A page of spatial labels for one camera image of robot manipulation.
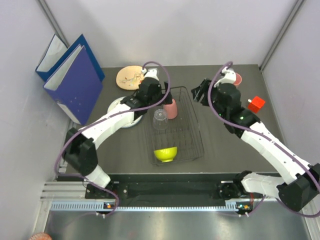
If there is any aluminium rail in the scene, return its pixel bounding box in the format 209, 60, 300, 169
41, 179, 313, 213

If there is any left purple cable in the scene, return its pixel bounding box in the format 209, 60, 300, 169
54, 61, 172, 217

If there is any yellow-green bowl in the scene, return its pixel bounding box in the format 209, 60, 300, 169
153, 146, 178, 163

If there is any red cube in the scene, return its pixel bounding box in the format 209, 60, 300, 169
247, 96, 266, 114

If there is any pink cup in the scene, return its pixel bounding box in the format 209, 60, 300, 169
233, 72, 242, 87
163, 99, 178, 120

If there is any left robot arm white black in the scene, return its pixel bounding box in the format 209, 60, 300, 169
61, 77, 171, 199

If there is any front blue binder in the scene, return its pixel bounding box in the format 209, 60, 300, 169
43, 45, 102, 125

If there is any blue binder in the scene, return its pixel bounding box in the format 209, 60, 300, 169
35, 34, 105, 82
43, 45, 102, 125

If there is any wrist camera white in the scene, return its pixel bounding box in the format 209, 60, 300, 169
213, 68, 237, 88
141, 68, 159, 81

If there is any black wire dish rack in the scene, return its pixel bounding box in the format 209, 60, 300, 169
142, 86, 204, 166

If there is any purple cable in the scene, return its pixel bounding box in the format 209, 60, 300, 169
207, 61, 320, 218
54, 61, 172, 217

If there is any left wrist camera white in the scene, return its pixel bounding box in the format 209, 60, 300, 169
141, 68, 159, 81

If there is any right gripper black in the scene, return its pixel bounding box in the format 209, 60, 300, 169
191, 78, 228, 120

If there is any rear blue binder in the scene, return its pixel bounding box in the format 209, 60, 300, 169
35, 34, 105, 82

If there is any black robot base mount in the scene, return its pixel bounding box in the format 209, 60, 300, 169
85, 173, 250, 208

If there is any white plate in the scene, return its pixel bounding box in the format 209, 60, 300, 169
106, 96, 145, 129

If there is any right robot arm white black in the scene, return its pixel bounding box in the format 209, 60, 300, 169
191, 79, 320, 212

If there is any beige floral plate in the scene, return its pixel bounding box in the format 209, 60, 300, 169
116, 65, 144, 91

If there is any clear wine glass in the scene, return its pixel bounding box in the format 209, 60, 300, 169
152, 109, 168, 131

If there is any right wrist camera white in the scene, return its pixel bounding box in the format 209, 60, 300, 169
213, 68, 237, 88

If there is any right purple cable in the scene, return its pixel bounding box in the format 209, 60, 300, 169
207, 61, 320, 218

